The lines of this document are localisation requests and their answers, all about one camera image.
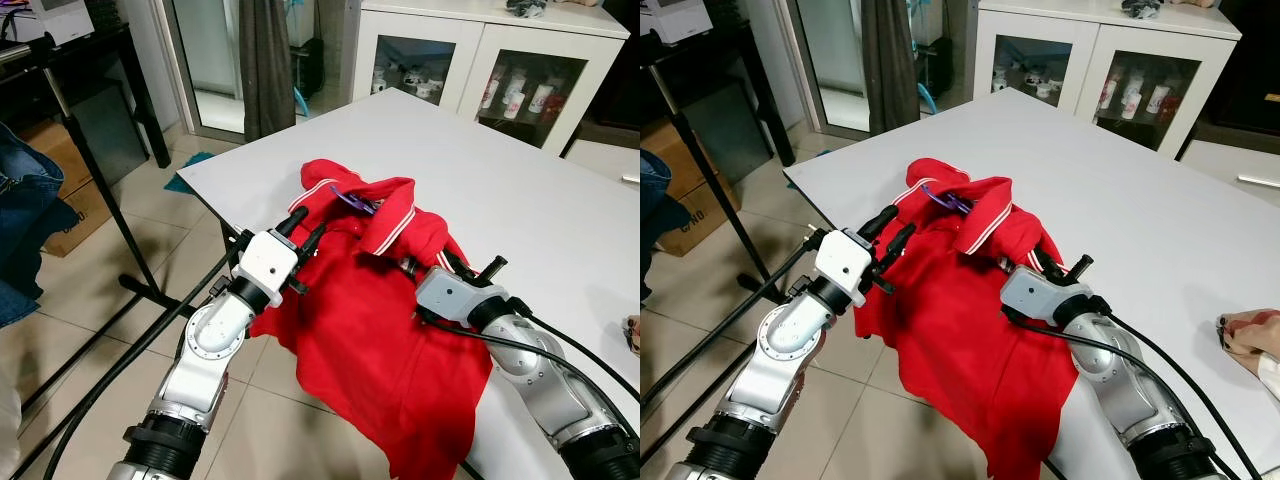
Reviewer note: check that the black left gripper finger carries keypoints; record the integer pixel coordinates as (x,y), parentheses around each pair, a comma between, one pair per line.
(293,222)
(880,220)
(314,244)
(897,243)

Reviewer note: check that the red polo shirt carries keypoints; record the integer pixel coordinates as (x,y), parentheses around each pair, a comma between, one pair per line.
(960,350)
(370,350)

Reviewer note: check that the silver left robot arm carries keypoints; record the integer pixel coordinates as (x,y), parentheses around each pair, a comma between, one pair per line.
(200,350)
(780,350)

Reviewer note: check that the white table black legs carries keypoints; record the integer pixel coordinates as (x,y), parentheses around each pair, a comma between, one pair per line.
(480,170)
(1100,180)

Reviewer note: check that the teal floor mat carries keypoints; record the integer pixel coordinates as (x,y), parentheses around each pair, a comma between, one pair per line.
(190,182)

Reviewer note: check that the dark grey curtain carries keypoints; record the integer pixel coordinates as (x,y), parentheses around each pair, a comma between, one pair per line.
(888,70)
(265,70)

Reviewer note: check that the black desk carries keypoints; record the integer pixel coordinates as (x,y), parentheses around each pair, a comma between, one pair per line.
(770,110)
(145,110)

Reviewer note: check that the black clothes rack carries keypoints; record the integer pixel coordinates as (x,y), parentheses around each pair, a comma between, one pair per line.
(720,180)
(100,190)

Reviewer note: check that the tv stand white drawers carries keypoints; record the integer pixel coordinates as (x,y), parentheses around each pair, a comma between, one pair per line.
(600,160)
(1230,165)

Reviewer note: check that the glass sliding door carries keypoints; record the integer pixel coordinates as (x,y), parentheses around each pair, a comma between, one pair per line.
(180,60)
(800,60)

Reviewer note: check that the white bottle red label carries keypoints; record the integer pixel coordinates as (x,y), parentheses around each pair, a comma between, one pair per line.
(515,93)
(492,90)
(541,97)
(1133,95)
(1108,92)
(1158,98)

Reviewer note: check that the brown cardboard box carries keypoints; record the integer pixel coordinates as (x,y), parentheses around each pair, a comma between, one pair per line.
(700,215)
(75,215)

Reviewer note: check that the blue denim garment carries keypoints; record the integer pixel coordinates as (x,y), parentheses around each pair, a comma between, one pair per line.
(655,200)
(30,230)

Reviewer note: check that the white glass door cabinet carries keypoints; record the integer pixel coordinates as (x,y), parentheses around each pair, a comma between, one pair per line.
(450,25)
(1080,25)

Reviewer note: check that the white appliance box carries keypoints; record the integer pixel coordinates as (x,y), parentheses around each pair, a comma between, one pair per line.
(60,25)
(675,20)

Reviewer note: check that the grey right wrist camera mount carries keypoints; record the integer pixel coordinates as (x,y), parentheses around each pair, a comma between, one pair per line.
(1040,295)
(450,295)

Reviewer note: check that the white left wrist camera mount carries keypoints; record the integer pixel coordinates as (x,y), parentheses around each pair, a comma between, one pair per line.
(842,262)
(265,262)

